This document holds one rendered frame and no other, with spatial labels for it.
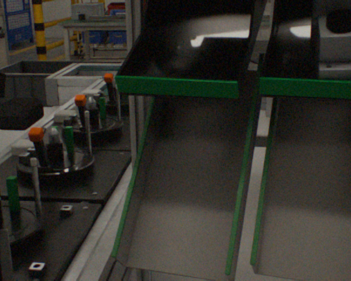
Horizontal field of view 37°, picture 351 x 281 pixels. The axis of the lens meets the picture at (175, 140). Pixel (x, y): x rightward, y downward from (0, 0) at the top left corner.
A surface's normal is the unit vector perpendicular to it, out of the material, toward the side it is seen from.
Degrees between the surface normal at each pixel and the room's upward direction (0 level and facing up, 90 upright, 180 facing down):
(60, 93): 90
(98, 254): 0
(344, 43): 115
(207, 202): 45
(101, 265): 0
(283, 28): 25
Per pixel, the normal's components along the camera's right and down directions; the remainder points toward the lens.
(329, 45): -0.15, 0.67
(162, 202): -0.22, -0.47
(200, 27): -0.14, -0.74
